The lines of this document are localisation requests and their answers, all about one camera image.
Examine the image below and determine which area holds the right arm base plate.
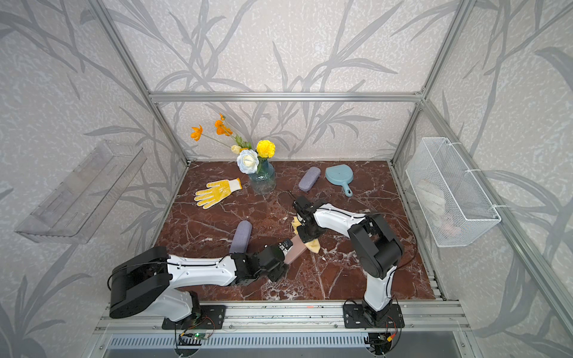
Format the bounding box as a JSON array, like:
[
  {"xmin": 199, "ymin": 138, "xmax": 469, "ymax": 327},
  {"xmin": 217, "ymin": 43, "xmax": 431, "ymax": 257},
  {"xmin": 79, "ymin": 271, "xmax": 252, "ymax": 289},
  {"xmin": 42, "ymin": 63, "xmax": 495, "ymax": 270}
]
[{"xmin": 343, "ymin": 301, "xmax": 404, "ymax": 329}]

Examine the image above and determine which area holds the yellow work glove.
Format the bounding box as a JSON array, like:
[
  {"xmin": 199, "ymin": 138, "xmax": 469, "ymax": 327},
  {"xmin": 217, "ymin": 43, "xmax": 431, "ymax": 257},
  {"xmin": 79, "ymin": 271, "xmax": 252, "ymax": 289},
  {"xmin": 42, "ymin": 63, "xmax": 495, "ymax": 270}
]
[{"xmin": 194, "ymin": 178, "xmax": 243, "ymax": 210}]

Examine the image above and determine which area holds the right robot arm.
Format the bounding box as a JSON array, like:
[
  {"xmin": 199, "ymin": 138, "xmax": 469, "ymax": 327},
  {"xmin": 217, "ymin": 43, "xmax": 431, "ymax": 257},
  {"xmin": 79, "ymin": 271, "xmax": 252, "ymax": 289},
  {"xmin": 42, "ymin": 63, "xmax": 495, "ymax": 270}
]
[{"xmin": 293, "ymin": 196, "xmax": 404, "ymax": 314}]

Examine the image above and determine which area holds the yellow microfiber cloth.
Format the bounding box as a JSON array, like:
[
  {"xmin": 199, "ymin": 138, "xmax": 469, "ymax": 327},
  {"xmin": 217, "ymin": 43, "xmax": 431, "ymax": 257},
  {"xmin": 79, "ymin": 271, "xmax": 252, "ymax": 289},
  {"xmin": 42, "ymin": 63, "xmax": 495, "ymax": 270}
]
[{"xmin": 292, "ymin": 216, "xmax": 321, "ymax": 254}]

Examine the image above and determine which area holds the teal hand mirror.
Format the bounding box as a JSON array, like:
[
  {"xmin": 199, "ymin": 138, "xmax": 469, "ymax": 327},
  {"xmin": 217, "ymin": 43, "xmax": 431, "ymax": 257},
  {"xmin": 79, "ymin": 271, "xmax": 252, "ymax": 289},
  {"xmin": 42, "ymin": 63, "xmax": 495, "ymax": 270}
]
[{"xmin": 325, "ymin": 164, "xmax": 354, "ymax": 197}]

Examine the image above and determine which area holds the pink eyeglass case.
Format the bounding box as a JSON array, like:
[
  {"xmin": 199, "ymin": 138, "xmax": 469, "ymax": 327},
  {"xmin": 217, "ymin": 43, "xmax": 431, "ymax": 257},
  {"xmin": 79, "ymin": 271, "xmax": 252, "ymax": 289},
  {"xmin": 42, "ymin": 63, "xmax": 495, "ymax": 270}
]
[{"xmin": 284, "ymin": 237, "xmax": 307, "ymax": 265}]

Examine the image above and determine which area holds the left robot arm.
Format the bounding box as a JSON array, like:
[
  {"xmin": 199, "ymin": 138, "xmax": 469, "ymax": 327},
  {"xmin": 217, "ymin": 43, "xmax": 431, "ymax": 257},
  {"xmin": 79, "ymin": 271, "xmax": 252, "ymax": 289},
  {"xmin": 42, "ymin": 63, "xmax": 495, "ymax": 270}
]
[{"xmin": 108, "ymin": 240, "xmax": 293, "ymax": 322}]

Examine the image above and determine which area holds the clear acrylic wall shelf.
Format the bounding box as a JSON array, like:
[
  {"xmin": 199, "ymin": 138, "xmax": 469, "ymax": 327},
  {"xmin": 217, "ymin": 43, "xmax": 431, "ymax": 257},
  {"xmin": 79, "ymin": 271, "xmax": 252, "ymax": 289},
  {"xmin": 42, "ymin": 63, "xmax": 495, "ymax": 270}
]
[{"xmin": 15, "ymin": 140, "xmax": 147, "ymax": 244}]

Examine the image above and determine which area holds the glass vase with flowers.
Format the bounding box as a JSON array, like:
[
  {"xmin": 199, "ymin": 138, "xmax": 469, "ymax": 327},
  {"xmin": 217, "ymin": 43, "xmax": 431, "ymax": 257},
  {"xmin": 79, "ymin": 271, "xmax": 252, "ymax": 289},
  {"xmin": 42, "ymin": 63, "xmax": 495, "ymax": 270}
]
[{"xmin": 215, "ymin": 113, "xmax": 276, "ymax": 175}]

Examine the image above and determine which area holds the lavender eyeglass case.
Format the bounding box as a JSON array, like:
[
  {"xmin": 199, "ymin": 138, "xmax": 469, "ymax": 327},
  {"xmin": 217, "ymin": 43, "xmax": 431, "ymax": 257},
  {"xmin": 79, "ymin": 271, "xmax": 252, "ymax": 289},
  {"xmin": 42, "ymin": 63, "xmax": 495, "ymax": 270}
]
[
  {"xmin": 298, "ymin": 166, "xmax": 321, "ymax": 192},
  {"xmin": 229, "ymin": 220, "xmax": 252, "ymax": 254}
]

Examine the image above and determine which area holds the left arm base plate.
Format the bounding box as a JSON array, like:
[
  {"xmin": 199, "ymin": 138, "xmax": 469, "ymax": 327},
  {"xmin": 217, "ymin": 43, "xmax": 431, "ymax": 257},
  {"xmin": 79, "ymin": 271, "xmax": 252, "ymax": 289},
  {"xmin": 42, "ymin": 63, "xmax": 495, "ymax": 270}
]
[{"xmin": 161, "ymin": 305, "xmax": 227, "ymax": 331}]

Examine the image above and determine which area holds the white wire mesh basket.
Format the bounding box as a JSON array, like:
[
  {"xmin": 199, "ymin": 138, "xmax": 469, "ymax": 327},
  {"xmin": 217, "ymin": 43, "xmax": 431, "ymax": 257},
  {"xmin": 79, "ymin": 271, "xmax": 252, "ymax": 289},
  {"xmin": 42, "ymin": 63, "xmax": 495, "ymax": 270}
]
[{"xmin": 406, "ymin": 137, "xmax": 501, "ymax": 248}]

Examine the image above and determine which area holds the aluminium mounting rail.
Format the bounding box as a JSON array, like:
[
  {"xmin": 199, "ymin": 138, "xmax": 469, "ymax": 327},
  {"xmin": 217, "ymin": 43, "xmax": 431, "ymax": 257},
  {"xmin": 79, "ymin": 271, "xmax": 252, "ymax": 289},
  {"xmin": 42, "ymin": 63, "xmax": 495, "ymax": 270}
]
[{"xmin": 94, "ymin": 300, "xmax": 471, "ymax": 334}]

